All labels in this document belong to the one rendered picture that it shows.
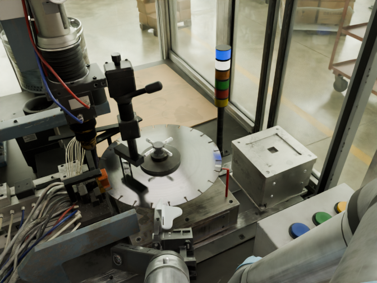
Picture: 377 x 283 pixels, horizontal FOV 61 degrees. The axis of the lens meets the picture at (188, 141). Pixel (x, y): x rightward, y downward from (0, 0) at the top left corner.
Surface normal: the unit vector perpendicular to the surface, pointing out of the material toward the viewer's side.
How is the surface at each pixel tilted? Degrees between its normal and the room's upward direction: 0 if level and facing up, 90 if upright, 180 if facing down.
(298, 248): 68
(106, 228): 90
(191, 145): 0
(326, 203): 0
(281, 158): 0
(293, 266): 75
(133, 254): 60
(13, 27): 90
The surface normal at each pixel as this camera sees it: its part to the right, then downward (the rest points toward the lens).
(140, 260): -0.46, 0.08
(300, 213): -0.04, -0.78
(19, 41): 0.44, 0.55
